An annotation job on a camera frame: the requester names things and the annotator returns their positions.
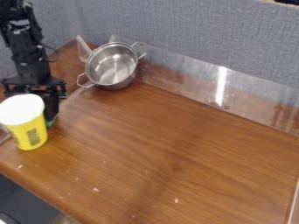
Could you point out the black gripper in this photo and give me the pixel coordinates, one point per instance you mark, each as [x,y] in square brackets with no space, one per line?
[51,89]

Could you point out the yellow play-doh can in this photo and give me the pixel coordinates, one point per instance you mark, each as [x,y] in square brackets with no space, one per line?
[22,118]

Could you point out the green block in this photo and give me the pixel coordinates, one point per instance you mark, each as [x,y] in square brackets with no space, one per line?
[51,122]

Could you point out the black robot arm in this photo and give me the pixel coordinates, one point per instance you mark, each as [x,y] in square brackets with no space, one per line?
[22,38]

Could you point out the silver metal pot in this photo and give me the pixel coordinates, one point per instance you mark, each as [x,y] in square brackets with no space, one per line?
[111,66]

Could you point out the clear acrylic barrier panel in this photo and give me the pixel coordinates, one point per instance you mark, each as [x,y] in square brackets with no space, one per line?
[256,99]

